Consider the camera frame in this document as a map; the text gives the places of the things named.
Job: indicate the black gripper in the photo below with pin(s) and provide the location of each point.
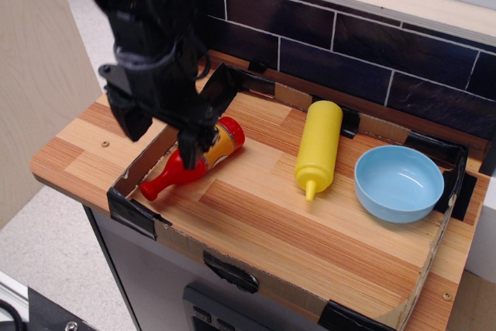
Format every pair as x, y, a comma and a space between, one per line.
140, 89

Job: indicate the red hot sauce bottle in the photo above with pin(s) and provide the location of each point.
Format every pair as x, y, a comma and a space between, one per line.
230, 138

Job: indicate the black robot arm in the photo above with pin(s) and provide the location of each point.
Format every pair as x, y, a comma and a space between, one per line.
152, 28

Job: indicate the yellow mustard squeeze bottle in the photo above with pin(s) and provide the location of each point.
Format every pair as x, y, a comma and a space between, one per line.
316, 160

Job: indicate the cardboard fence with black tape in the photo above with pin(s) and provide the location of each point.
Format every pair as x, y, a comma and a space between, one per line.
330, 261

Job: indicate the light wooden panel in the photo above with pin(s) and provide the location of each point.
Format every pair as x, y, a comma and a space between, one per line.
46, 81

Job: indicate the grey oven control panel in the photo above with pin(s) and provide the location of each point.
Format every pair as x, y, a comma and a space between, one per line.
205, 313

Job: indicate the black base with screw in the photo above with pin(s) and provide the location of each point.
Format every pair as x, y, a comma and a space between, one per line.
30, 310

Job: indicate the light blue bowl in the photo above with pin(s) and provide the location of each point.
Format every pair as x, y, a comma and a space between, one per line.
397, 184

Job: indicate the dark tile backsplash panel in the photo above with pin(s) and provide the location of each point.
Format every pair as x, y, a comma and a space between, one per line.
442, 79

